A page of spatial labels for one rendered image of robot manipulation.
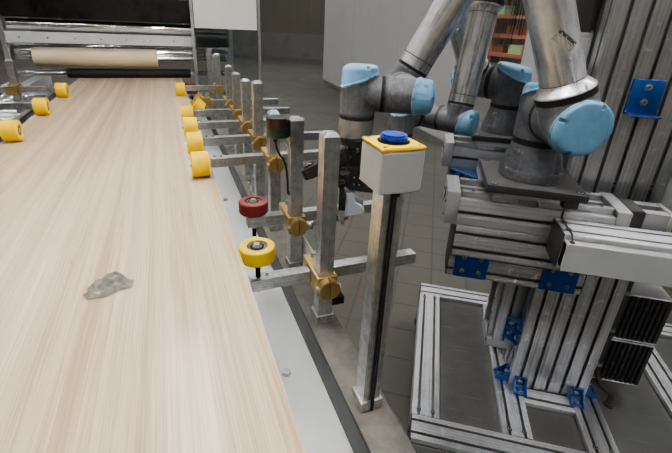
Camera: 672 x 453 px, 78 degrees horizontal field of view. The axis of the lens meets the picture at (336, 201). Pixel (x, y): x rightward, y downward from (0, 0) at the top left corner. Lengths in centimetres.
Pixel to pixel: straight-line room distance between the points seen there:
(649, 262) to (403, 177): 67
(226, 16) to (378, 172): 306
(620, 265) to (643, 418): 86
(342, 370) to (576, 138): 67
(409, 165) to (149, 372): 48
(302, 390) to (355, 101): 64
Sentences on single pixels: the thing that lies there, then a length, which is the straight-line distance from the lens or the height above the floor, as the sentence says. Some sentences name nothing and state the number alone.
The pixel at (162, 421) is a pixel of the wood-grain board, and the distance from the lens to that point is 64.
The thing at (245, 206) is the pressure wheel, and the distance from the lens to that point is 115.
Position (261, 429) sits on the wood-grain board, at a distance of 61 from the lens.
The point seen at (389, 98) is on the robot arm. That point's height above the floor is 124.
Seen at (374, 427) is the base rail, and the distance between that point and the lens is 87.
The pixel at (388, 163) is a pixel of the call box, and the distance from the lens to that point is 58.
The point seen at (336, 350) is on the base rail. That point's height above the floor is 70.
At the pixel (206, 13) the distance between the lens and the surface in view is 356.
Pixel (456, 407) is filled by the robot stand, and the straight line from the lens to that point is 161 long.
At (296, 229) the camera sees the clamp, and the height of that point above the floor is 84.
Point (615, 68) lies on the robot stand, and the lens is 129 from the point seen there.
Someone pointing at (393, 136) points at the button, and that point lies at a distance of 60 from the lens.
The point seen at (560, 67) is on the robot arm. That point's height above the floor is 131.
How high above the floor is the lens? 138
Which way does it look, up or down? 23 degrees down
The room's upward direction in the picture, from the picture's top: 3 degrees clockwise
